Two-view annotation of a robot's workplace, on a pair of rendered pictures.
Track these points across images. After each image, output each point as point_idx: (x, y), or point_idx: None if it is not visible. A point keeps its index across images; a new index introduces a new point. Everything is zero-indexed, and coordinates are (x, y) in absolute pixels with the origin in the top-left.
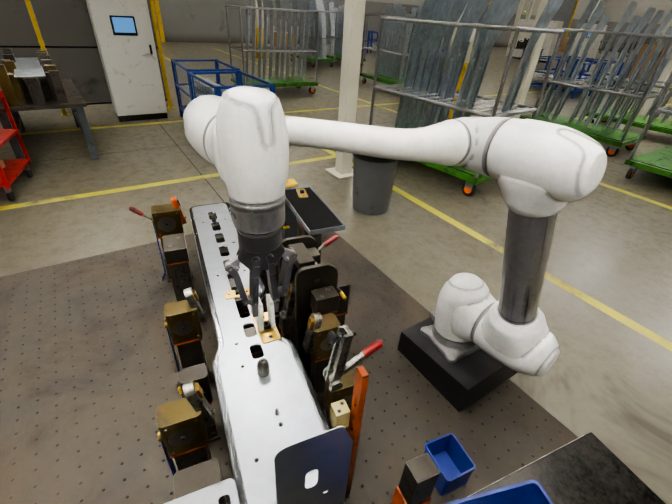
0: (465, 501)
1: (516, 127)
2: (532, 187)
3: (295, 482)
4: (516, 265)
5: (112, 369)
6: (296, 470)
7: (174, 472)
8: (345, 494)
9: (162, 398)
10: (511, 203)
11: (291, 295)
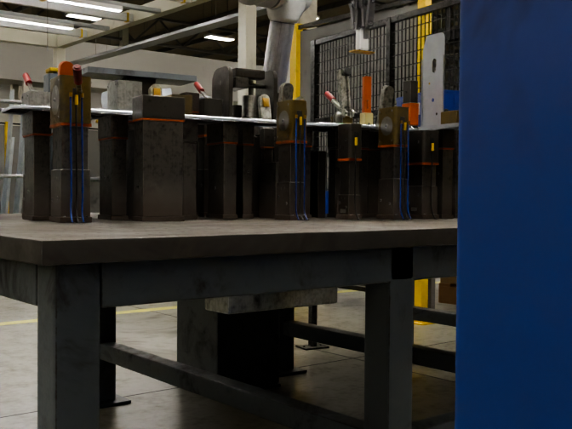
0: None
1: None
2: (302, 2)
3: (438, 61)
4: (286, 61)
5: (290, 223)
6: (438, 52)
7: (404, 177)
8: (422, 96)
9: (318, 220)
10: (291, 15)
11: (269, 102)
